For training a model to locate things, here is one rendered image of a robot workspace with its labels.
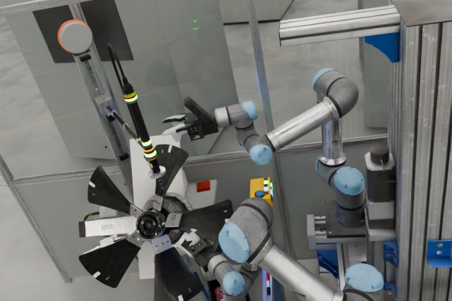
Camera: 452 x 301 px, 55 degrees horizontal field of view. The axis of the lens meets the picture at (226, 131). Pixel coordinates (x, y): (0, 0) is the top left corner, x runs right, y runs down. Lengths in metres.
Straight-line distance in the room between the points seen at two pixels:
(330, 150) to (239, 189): 0.96
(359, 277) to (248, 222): 0.40
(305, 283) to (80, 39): 1.50
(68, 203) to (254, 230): 1.89
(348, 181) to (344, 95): 0.40
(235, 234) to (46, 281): 2.63
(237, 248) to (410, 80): 0.68
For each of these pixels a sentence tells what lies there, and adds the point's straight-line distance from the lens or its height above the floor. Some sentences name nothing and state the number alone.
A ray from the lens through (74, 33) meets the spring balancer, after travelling 2.20.
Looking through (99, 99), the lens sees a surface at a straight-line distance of 2.25.
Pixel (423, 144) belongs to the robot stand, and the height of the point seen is 1.67.
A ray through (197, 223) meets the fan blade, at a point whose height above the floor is 1.19.
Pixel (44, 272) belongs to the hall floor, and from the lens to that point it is 3.88.
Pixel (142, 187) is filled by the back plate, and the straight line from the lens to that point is 2.20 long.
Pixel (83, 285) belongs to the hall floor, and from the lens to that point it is 3.59.
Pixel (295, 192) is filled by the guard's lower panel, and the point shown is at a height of 0.66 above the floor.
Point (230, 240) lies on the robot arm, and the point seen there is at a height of 1.49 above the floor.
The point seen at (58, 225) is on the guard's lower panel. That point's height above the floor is 0.59.
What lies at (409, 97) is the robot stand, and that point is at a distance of 1.25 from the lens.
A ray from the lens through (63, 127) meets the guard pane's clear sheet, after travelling 2.70.
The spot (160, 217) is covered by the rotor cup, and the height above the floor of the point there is 1.24.
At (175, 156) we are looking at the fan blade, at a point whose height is 1.42.
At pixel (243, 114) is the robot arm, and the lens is 1.60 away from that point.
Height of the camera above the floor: 2.45
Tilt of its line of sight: 32 degrees down
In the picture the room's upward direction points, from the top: 13 degrees counter-clockwise
